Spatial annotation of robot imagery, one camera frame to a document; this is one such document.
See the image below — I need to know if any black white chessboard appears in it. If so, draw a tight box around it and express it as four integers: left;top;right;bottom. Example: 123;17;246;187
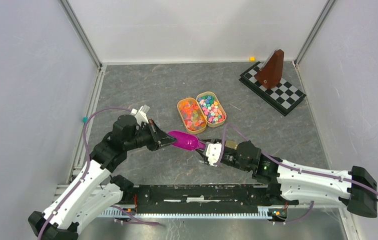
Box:
239;61;306;116

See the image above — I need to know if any gold tin of star candies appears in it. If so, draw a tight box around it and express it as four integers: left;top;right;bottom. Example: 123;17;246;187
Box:
196;91;227;128

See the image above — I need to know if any gold tin of gummy candies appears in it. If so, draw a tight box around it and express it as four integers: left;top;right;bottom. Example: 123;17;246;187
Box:
177;97;207;135

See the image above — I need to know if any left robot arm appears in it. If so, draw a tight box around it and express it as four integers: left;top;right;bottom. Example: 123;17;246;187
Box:
28;114;177;240

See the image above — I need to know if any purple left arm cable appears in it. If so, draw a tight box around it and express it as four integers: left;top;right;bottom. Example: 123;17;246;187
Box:
36;106;133;240

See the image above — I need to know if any gold round jar lid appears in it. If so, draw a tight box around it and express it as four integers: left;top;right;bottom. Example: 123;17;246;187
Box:
225;140;238;150

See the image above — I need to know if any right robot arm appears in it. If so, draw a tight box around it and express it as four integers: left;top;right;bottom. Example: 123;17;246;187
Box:
196;139;378;218

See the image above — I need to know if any brown wooden metronome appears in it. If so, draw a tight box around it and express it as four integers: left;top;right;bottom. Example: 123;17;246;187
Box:
254;49;284;89

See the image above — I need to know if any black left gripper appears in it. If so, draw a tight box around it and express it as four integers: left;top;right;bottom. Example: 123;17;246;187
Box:
125;119;177;152

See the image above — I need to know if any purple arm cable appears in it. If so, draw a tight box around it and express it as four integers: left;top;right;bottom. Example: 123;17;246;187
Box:
36;106;133;240
217;123;378;225

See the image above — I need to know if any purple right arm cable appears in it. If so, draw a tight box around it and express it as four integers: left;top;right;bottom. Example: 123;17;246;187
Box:
217;123;378;225

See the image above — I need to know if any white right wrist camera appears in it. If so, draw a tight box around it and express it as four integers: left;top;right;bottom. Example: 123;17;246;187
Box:
204;142;222;167

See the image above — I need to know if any magenta plastic scoop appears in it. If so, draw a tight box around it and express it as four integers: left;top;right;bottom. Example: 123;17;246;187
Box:
168;130;205;151

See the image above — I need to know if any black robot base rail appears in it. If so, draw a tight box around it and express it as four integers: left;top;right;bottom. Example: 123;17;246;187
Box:
118;184;299;214

